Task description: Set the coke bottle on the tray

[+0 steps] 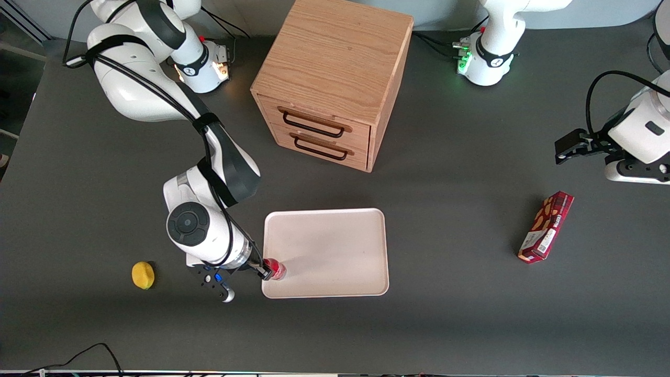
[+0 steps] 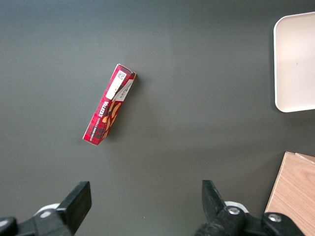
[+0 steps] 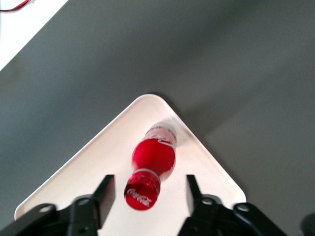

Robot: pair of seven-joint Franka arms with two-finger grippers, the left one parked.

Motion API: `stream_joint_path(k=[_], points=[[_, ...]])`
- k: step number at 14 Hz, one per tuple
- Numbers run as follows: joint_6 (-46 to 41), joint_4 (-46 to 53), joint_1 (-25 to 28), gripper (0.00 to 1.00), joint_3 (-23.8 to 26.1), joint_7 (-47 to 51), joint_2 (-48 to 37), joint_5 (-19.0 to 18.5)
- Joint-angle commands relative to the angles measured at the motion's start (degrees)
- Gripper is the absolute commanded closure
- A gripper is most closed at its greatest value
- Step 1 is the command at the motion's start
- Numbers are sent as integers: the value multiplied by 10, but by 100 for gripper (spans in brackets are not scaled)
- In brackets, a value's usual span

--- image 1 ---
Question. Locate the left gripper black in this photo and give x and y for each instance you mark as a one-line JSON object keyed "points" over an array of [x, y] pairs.
{"points": [[595, 144]]}

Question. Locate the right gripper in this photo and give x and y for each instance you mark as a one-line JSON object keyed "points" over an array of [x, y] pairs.
{"points": [[256, 266]]}

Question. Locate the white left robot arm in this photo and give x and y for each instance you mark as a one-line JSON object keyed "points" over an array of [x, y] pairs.
{"points": [[492, 52]]}

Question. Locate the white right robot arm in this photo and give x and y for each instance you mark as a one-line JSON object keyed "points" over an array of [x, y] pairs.
{"points": [[136, 84]]}

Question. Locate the cream plastic tray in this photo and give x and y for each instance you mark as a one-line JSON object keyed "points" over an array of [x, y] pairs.
{"points": [[324, 254]]}

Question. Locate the red tartan shortbread box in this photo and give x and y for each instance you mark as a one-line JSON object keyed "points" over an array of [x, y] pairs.
{"points": [[547, 225]]}

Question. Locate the yellow lemon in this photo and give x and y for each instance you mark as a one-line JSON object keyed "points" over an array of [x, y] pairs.
{"points": [[143, 275]]}

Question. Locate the wooden two-drawer cabinet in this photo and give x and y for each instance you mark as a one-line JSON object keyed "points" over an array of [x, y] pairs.
{"points": [[335, 63]]}

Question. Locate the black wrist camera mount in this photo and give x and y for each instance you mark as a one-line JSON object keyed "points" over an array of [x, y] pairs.
{"points": [[214, 280]]}

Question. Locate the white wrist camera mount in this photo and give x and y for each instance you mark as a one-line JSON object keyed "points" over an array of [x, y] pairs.
{"points": [[636, 172]]}

